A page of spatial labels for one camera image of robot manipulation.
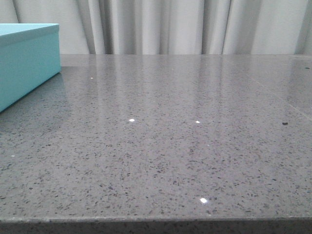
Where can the turquoise blue box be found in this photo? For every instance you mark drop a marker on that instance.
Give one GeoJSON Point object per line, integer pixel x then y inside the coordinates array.
{"type": "Point", "coordinates": [29, 56]}

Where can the grey pleated curtain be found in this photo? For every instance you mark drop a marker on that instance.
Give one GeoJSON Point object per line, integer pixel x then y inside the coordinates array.
{"type": "Point", "coordinates": [175, 27]}

